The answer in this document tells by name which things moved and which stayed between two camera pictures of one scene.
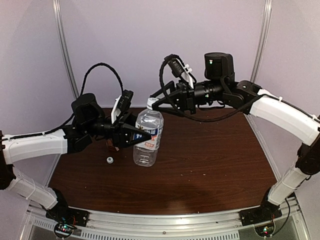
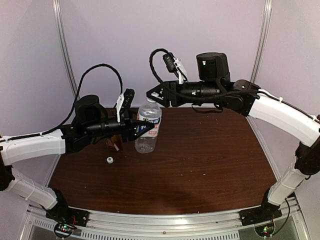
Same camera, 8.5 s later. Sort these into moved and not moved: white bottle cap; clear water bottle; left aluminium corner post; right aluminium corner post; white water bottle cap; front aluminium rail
Moved: white water bottle cap; clear water bottle
Not moved: white bottle cap; front aluminium rail; left aluminium corner post; right aluminium corner post
